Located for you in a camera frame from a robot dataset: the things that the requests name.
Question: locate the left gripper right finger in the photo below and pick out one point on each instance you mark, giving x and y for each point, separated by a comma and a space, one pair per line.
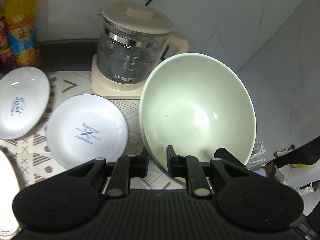
189, 168

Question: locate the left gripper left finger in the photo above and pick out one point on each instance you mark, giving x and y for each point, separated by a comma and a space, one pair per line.
127, 167

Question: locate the white plate Baking print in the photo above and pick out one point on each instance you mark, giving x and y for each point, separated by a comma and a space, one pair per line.
85, 127

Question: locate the pale green bowl front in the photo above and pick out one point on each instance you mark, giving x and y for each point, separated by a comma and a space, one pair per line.
196, 104

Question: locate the white plate Sweet print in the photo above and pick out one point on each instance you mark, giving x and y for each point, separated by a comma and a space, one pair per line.
24, 97

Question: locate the white plate brown rim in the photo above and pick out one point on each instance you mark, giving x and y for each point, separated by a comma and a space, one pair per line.
9, 189

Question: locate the white utensil sterilizer holder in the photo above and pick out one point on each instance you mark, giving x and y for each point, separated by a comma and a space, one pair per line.
257, 160

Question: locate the cream kettle base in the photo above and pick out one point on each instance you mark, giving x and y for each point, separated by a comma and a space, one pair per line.
113, 90

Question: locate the patterned fringed table cloth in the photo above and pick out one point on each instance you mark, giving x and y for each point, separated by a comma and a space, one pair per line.
30, 155

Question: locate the glass electric kettle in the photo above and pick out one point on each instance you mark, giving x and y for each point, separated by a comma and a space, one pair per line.
133, 39

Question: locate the red drink can lower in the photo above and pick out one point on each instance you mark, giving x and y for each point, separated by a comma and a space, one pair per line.
8, 59

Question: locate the orange juice bottle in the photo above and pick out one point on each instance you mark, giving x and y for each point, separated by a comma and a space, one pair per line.
20, 17

